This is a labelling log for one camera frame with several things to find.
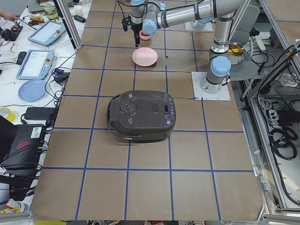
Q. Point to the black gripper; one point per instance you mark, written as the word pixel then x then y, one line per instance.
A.
pixel 135 27

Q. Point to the pink bowl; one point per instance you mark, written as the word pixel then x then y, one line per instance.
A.
pixel 142 37

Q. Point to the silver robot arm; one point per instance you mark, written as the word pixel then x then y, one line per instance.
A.
pixel 151 15
pixel 204 21

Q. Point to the pink plate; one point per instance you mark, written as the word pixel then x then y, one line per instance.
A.
pixel 144 56

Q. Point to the steel bowl on chair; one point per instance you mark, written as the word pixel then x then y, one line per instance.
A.
pixel 236 53

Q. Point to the light blue plate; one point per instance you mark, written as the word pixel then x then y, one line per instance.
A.
pixel 32 90

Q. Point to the dark grey rice cooker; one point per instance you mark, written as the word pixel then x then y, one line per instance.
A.
pixel 141 115

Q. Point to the blue teach pendant far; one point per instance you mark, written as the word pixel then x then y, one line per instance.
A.
pixel 47 34

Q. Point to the blue teach pendant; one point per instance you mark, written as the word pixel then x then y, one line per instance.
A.
pixel 47 34
pixel 36 65

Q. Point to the blue teach pendant near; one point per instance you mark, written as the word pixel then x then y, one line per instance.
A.
pixel 36 65

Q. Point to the grey office chair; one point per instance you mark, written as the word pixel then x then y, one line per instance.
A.
pixel 242 67

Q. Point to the black power adapter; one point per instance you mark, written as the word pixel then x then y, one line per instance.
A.
pixel 37 113

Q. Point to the yellow tape roll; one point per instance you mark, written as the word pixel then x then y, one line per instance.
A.
pixel 7 114

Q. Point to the black laptop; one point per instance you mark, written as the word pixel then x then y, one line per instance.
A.
pixel 20 146

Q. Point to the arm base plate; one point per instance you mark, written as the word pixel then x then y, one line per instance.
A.
pixel 203 90
pixel 198 27

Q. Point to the aluminium frame post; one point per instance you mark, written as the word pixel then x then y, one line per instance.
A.
pixel 68 22

